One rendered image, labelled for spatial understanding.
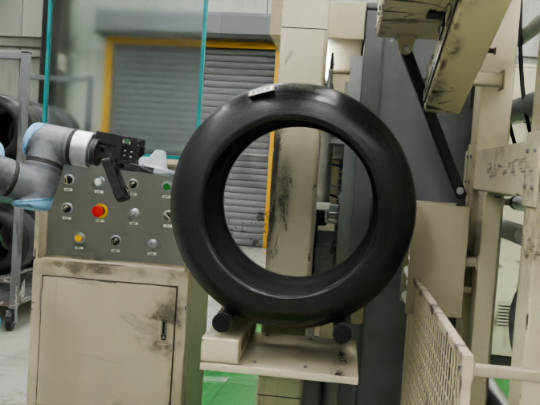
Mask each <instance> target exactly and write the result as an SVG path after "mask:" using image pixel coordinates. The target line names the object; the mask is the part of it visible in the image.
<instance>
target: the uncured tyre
mask: <svg viewBox="0 0 540 405"><path fill-rule="evenodd" d="M272 85H274V90H273V91H270V92H264V93H260V94H257V95H254V96H248V93H249V92H250V91H253V90H256V89H259V88H265V87H268V86H272ZM290 127H306V128H312V129H318V130H321V131H324V132H326V133H329V134H331V135H333V136H335V137H336V138H338V139H340V140H341V141H343V142H344V143H345V144H347V145H348V146H349V147H350V148H351V149H352V150H353V151H354V152H355V153H356V154H357V156H358V157H359V159H360V160H361V162H362V164H363V165H364V167H365V169H366V172H367V173H368V176H369V179H370V183H371V187H372V192H373V212H372V217H371V221H370V226H369V228H368V230H367V233H366V235H365V237H364V239H363V240H362V242H361V243H360V244H359V246H358V248H357V249H356V250H355V251H354V252H353V253H352V254H351V255H350V256H349V257H348V258H347V259H346V260H344V261H343V262H342V263H340V264H339V265H338V266H336V267H334V268H331V269H330V270H328V271H325V272H322V273H318V274H316V275H311V276H286V275H282V274H279V273H276V272H272V271H269V270H267V269H266V268H263V267H261V266H260V265H258V264H257V263H256V262H254V261H253V260H251V259H250V258H249V257H248V256H247V255H246V254H245V253H244V252H243V251H242V250H241V249H240V247H239V246H238V244H237V243H236V242H235V240H234V238H233V237H232V235H231V232H230V230H229V228H228V225H227V221H226V217H225V212H224V191H225V186H226V182H227V178H228V175H229V173H230V171H231V168H232V166H233V165H234V163H235V161H236V160H237V158H238V157H239V155H240V154H241V153H242V152H243V151H244V150H245V149H246V148H247V147H248V146H249V145H250V144H251V143H252V142H254V141H255V140H257V139H258V138H260V137H262V136H263V135H265V134H267V133H270V132H273V131H276V130H278V129H284V128H290ZM170 215H171V223H172V228H173V232H174V238H175V241H176V244H177V246H178V250H179V252H180V254H181V256H182V259H183V261H184V263H185V264H186V266H187V268H188V269H189V271H190V273H191V275H192V276H193V277H194V278H195V280H196V281H197V282H198V284H199V285H200V286H201V287H202V288H203V289H204V290H205V291H206V292H207V293H208V294H209V295H210V296H211V297H212V298H213V299H214V300H215V301H217V302H218V303H219V304H221V305H222V306H223V307H224V308H226V309H228V310H230V311H231V312H233V313H235V314H236V315H238V316H240V317H243V318H245V319H247V320H249V321H253V322H255V323H258V324H261V325H267V326H271V327H276V328H283V329H304V328H312V327H317V326H321V325H327V324H329V323H332V322H335V321H339V320H341V319H343V318H345V317H348V316H349V315H351V314H353V313H355V312H357V311H358V310H359V309H361V308H363V307H364V306H366V305H367V304H369V303H370V302H371V301H372V300H373V299H374V298H376V296H377V295H379V294H380V293H381V292H382V291H383V290H384V288H385V287H386V286H388V284H389V283H390V282H391V281H392V279H393V278H394V276H395V274H396V273H397V271H398V270H399V269H400V267H401V265H402V263H403V261H404V259H405V257H406V255H407V252H408V249H409V247H410V245H411V240H412V237H413V234H414V230H415V220H416V192H415V183H414V178H413V175H412V172H411V167H410V165H409V162H408V160H407V157H406V154H405V153H404V151H403V148H402V146H401V145H400V144H399V142H398V140H397V138H396V137H395V135H394V134H393V133H392V132H391V130H390V129H389V128H388V127H387V125H386V124H385V123H384V122H383V121H382V120H381V119H380V118H379V117H378V116H377V115H376V114H375V113H374V112H372V111H371V110H370V109H369V108H367V107H366V106H365V105H364V104H362V103H361V102H359V101H358V100H355V99H354V98H353V97H351V96H348V95H346V94H345V93H343V92H339V91H337V90H335V89H332V88H327V87H325V86H321V85H317V84H308V83H297V82H288V83H278V84H269V85H264V86H261V87H258V88H253V89H252V90H249V91H246V92H244V93H241V94H239V95H238V96H235V97H234V98H232V99H230V100H229V101H227V102H226V103H224V104H222V105H221V106H220V107H218V108H217V109H216V110H215V111H214V112H213V113H212V114H210V115H209V116H208V117H207V118H206V119H205V120H204V121H203V122H202V124H201V125H200V126H199V127H198V128H197V129H196V130H195V131H194V133H193V135H192V136H191V137H190V140H189V141H188V142H187V143H186V146H185V148H184V150H183V151H182V154H181V156H180V158H179V160H178V164H177V167H176V170H175V172H174V180H173V184H172V189H171V195H170Z"/></svg>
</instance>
